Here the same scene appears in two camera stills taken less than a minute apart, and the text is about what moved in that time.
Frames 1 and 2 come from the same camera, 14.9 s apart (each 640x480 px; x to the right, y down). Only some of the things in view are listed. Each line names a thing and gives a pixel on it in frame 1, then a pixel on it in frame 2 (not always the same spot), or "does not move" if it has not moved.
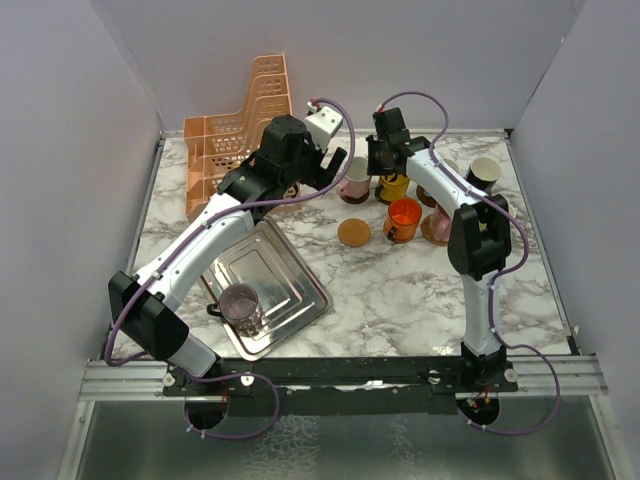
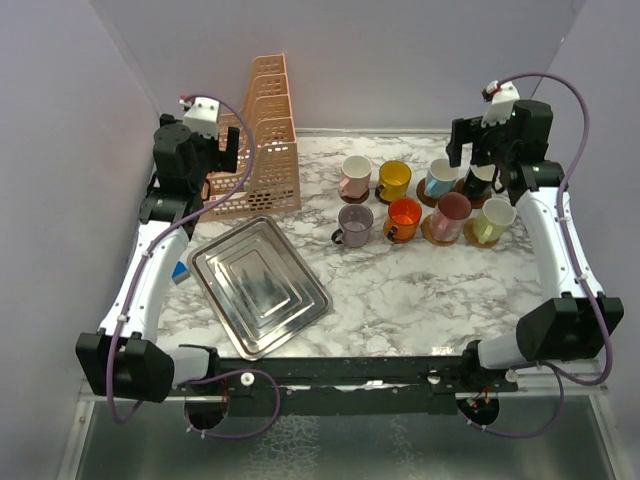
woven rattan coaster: x=425 y=229 does not move
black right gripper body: x=375 y=157 -> x=490 y=145
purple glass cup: x=238 y=305 -> x=354 y=226
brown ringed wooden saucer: x=425 y=198 does not move
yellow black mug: x=391 y=187 does not move
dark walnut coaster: x=351 y=200 does not move
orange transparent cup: x=401 y=219 does not move
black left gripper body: x=309 y=171 -> x=211 y=158
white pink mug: x=356 y=179 does not move
